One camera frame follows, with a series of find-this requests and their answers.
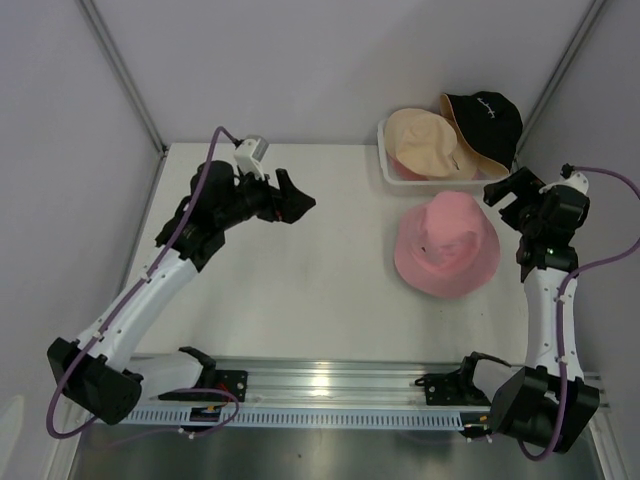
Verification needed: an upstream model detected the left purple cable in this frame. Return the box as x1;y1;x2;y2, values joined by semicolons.
46;125;241;441

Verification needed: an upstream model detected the corner aluminium post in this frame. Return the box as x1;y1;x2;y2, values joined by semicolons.
512;0;610;170
75;0;167;155

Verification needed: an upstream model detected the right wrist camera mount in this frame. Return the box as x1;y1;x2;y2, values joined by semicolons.
539;163;589;195

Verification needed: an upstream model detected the pink bucket hat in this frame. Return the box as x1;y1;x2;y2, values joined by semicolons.
394;191;501;299

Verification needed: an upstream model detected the left corner aluminium post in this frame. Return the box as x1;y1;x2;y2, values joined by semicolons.
75;0;167;155

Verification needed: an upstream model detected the white plastic basket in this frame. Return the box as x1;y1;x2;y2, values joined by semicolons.
377;118;496;195

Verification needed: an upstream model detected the right corner aluminium post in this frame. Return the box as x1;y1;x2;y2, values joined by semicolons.
512;0;610;170

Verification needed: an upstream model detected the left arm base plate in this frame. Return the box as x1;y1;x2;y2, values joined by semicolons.
205;369;249;403

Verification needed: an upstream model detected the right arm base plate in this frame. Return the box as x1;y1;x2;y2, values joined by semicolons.
414;352;493;407

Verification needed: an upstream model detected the aluminium mounting rail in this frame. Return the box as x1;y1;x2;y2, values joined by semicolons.
127;352;488;411

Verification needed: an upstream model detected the black bucket hat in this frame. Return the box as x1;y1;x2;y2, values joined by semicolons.
440;91;523;177

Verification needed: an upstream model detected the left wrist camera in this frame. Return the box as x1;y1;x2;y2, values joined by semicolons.
234;135;269;180

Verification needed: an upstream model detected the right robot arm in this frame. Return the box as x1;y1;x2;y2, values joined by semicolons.
455;165;600;461

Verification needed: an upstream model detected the beige bucket hat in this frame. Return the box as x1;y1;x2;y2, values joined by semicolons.
384;108;479;180

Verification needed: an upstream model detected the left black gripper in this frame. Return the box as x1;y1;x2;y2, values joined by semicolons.
217;164;315;231

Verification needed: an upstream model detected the white slotted cable duct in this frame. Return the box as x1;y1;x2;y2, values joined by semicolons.
123;405;464;431

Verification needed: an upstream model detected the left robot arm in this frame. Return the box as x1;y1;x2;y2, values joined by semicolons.
47;160;316;425

